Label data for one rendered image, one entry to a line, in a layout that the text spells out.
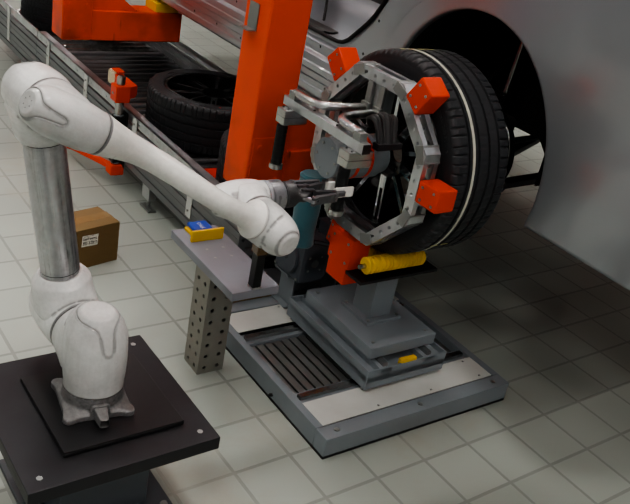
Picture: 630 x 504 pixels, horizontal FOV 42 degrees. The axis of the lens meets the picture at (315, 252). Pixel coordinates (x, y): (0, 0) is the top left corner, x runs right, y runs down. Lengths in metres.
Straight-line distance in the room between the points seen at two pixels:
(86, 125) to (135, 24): 2.93
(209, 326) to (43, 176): 0.97
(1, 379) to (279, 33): 1.40
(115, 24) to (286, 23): 2.01
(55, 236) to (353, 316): 1.22
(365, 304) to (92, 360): 1.18
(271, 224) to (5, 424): 0.82
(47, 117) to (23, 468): 0.82
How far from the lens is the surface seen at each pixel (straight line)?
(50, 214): 2.12
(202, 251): 2.73
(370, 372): 2.80
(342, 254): 2.75
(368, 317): 2.96
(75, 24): 4.65
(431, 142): 2.46
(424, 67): 2.55
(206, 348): 2.87
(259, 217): 2.03
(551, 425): 3.15
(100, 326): 2.09
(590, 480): 2.98
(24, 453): 2.14
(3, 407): 2.28
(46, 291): 2.22
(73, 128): 1.85
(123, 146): 1.93
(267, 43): 2.83
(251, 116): 2.91
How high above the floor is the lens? 1.73
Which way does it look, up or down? 27 degrees down
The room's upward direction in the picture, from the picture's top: 12 degrees clockwise
